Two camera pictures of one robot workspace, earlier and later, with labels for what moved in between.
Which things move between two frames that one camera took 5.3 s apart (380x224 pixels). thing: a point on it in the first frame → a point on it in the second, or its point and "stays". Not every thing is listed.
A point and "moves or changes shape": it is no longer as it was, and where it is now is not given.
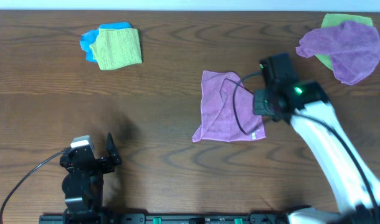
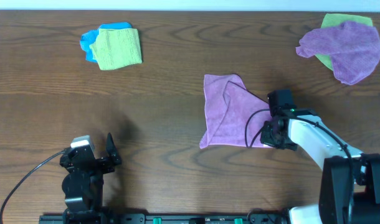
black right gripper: (259, 96) → (265, 137)
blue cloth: (89, 37) stays
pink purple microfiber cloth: (227, 109) moves or changes shape
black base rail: (164, 218) stays
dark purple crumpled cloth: (354, 49) stays
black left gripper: (108, 163) stays
